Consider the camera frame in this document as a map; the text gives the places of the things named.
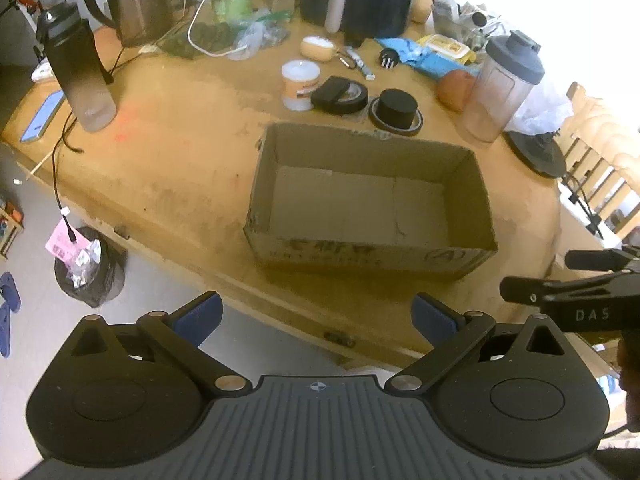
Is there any green label jar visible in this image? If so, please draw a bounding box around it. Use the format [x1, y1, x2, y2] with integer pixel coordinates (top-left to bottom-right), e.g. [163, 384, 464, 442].
[212, 0, 253, 23]

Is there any blue smartphone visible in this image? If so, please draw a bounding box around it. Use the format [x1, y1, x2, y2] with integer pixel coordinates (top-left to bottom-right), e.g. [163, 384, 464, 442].
[20, 90, 65, 143]

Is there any blue wet wipes pack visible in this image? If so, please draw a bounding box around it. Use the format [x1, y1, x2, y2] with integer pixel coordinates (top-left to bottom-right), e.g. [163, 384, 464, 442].
[375, 37, 480, 80]

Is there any wooden chair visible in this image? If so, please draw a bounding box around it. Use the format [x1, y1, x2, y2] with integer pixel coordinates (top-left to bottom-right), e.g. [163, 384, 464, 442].
[556, 82, 639, 242]

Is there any clear crumpled plastic bag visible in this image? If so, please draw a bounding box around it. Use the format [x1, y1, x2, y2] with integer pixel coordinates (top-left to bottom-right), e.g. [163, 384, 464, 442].
[227, 9, 293, 61]

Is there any black round plug adapter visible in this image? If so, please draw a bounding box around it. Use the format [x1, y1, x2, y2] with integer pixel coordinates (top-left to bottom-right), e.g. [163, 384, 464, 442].
[378, 48, 400, 70]

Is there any black trash bin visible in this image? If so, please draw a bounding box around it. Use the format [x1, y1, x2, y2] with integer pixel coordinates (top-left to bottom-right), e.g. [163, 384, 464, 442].
[53, 226, 125, 309]

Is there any shiba dog earbud case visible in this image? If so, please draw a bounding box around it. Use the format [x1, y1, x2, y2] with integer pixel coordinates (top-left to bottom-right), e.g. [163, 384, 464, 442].
[299, 36, 335, 63]

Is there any black kettle base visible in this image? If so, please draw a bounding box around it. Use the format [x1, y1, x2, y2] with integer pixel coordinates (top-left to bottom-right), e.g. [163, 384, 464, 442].
[503, 131, 566, 179]

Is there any silver metal cylinder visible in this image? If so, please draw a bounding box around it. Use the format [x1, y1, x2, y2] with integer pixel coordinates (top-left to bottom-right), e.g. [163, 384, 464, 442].
[460, 10, 501, 35]

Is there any black tinted water bottle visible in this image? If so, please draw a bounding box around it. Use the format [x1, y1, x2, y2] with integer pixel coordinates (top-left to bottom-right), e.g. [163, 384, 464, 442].
[36, 2, 117, 132]

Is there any clear shaker bottle grey lid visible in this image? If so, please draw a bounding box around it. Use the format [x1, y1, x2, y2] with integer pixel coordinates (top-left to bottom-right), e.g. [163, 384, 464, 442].
[460, 30, 544, 143]

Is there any yellow wet wipes pack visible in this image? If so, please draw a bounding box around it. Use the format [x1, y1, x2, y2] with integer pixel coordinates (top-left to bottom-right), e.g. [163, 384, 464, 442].
[416, 34, 476, 65]

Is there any thin amber tape ring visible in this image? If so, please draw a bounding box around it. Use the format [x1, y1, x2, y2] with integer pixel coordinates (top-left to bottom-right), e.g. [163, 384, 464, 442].
[368, 96, 426, 138]

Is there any brown round pear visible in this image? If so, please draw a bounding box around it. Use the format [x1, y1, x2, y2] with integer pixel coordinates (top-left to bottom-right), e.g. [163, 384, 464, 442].
[436, 70, 475, 113]

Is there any black electrical tape roll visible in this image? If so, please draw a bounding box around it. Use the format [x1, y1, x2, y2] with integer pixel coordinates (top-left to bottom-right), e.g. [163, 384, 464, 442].
[314, 79, 369, 115]

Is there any open cardboard box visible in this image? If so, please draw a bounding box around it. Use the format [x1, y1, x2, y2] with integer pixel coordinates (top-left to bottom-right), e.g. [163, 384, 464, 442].
[244, 122, 498, 281]

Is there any small black rectangular box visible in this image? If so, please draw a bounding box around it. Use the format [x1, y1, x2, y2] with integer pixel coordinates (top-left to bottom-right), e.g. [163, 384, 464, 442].
[311, 76, 352, 108]

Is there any white charging cable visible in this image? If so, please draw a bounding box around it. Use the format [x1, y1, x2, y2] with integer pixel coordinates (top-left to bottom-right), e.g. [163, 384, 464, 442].
[186, 0, 250, 59]

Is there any black power cable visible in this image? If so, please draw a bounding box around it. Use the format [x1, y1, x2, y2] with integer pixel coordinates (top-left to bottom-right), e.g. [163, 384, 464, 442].
[51, 41, 137, 244]

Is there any white plastic jar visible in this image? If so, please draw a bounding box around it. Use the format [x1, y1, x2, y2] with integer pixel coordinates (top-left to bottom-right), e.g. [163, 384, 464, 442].
[281, 60, 320, 112]

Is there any marbled pocket knife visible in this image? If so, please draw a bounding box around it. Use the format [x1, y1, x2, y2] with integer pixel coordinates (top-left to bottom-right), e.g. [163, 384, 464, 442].
[345, 47, 375, 81]

